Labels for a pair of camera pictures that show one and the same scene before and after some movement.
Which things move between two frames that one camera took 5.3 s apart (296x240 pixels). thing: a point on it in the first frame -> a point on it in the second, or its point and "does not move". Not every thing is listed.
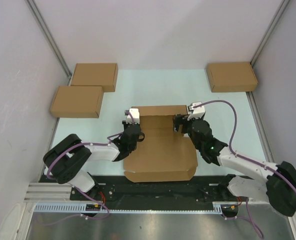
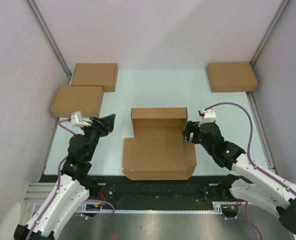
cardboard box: x=162 y=154 does not move
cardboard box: x=231 y=77 does not move
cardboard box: x=77 y=101 does not move
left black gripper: x=124 y=124 -> x=100 y=126
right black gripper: x=178 y=120 -> x=190 y=126
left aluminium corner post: x=35 y=11 does not move
